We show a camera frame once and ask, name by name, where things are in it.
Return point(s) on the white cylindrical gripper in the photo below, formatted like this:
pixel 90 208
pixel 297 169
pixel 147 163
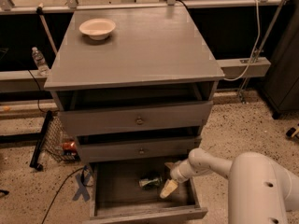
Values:
pixel 178 174

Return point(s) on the green soda can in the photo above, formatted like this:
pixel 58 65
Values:
pixel 150 182

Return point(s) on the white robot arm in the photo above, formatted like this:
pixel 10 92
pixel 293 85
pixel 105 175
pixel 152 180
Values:
pixel 260 191

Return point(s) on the grey open bottom drawer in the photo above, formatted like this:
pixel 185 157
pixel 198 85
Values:
pixel 118 199

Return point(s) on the grey top drawer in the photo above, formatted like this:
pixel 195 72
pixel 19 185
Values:
pixel 135 118

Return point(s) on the grey middle drawer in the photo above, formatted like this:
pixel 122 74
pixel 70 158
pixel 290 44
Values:
pixel 95 151

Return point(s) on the grey wooden drawer cabinet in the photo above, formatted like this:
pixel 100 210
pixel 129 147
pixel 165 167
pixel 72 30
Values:
pixel 154 56

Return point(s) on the blue tape cross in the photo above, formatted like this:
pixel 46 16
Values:
pixel 82 181

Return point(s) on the orange object in basket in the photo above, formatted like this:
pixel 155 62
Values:
pixel 69 146

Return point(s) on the black caster wheel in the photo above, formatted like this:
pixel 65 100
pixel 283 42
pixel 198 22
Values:
pixel 293 132

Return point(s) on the black bar on floor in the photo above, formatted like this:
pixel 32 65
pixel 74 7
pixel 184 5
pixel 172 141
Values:
pixel 40 142

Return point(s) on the dark grey side cabinet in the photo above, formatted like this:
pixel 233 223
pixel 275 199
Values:
pixel 281 85

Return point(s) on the white paper bowl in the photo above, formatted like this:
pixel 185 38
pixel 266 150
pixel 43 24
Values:
pixel 97 29

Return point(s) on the clear plastic water bottle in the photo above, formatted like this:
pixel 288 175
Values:
pixel 40 62

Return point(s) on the wire mesh basket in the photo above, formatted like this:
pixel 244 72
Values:
pixel 53 143

